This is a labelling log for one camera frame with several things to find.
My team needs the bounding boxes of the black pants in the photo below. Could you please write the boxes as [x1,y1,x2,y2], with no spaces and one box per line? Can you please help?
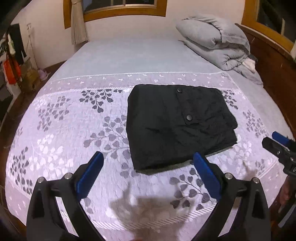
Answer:
[126,84,238,171]

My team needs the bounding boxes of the right hand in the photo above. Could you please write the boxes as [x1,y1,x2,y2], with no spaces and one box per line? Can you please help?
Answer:
[280,176,295,205]

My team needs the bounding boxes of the brown wooden headboard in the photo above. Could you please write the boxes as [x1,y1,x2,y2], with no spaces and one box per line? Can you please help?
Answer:
[236,24,295,136]

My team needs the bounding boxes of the white pillow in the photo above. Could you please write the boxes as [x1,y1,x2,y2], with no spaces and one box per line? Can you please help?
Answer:
[242,57,256,73]

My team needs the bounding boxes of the folded grey duvet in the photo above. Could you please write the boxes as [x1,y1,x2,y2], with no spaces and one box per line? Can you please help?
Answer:
[176,13,263,85]

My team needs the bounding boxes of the wooden framed window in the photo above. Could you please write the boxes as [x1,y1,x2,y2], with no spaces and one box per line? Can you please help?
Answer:
[63,0,167,29]
[241,0,295,52]

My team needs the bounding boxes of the coat rack with clothes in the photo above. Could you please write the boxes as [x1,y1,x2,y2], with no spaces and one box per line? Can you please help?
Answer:
[1,24,27,85]

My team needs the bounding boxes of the pale green bed sheet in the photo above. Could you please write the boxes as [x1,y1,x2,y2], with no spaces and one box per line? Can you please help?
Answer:
[49,39,294,138]

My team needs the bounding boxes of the beige curtain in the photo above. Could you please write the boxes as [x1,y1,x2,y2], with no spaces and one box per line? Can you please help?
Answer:
[71,0,88,45]

